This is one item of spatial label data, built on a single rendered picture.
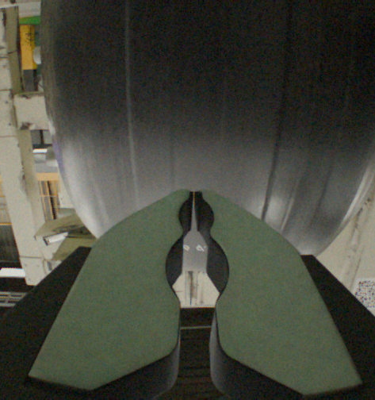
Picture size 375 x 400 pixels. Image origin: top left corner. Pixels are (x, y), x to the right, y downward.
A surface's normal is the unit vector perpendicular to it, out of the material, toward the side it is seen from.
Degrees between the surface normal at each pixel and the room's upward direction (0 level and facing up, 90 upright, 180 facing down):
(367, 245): 90
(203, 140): 82
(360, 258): 90
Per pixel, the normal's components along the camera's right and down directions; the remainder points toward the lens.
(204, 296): -0.01, 0.42
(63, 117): -0.69, 0.36
